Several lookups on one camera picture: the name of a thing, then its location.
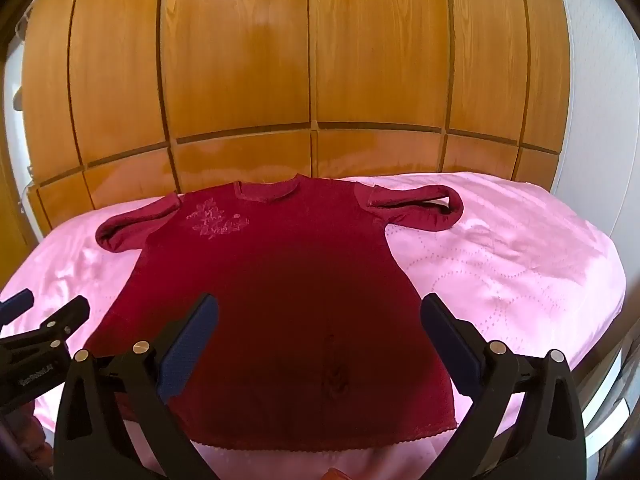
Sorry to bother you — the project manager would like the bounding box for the pink quilted bedspread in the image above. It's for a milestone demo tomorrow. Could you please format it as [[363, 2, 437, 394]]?
[[0, 171, 628, 480]]

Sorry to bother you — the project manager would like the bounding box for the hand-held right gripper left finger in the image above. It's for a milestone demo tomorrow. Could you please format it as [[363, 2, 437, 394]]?
[[53, 293, 221, 480]]

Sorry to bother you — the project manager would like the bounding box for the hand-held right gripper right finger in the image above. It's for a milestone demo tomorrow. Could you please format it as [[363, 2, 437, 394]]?
[[420, 293, 587, 480]]

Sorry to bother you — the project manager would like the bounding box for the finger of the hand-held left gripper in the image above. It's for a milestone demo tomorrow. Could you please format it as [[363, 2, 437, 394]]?
[[0, 295, 91, 361], [0, 288, 35, 327]]

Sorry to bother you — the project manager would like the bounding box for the dark red embroidered shirt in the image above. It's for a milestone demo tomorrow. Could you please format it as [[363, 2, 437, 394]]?
[[82, 173, 466, 453]]

